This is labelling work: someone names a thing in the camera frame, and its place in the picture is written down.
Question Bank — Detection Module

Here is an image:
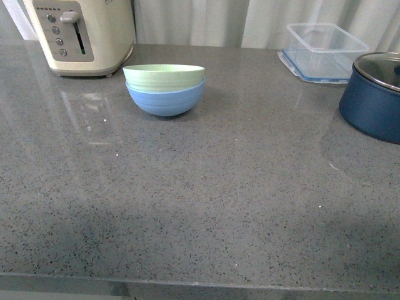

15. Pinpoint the blue bowl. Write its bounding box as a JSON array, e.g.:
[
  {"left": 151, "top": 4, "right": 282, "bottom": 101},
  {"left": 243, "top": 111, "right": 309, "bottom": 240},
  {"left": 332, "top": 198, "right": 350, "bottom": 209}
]
[{"left": 126, "top": 77, "right": 206, "bottom": 117}]

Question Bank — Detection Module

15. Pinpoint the green bowl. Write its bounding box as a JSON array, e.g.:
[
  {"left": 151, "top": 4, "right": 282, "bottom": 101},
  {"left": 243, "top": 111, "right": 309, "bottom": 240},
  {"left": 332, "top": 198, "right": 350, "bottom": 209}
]
[{"left": 122, "top": 64, "right": 206, "bottom": 93}]

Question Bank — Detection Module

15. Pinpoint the white curtain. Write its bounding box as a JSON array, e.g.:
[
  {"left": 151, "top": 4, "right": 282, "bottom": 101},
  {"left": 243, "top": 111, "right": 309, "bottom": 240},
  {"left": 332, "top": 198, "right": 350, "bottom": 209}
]
[{"left": 0, "top": 0, "right": 400, "bottom": 54}]

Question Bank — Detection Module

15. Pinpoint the clear plastic food container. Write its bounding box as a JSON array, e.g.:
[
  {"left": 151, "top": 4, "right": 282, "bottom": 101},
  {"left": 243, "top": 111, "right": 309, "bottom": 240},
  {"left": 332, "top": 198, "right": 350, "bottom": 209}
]
[{"left": 277, "top": 22, "right": 369, "bottom": 84}]

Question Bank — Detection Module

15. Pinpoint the cream two-slot toaster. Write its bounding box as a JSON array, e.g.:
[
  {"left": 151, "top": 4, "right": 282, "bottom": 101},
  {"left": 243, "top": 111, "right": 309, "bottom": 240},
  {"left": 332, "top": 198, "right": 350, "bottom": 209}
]
[{"left": 24, "top": 0, "right": 135, "bottom": 77}]

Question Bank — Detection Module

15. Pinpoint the dark blue saucepan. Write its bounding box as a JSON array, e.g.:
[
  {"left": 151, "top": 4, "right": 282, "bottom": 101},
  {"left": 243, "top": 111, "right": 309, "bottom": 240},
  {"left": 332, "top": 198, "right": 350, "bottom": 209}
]
[{"left": 339, "top": 66, "right": 399, "bottom": 144}]

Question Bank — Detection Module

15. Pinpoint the glass pot lid blue knob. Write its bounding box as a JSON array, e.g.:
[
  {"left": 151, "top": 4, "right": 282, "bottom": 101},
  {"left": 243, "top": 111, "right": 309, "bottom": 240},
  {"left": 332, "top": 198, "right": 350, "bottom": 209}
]
[{"left": 354, "top": 52, "right": 399, "bottom": 92}]

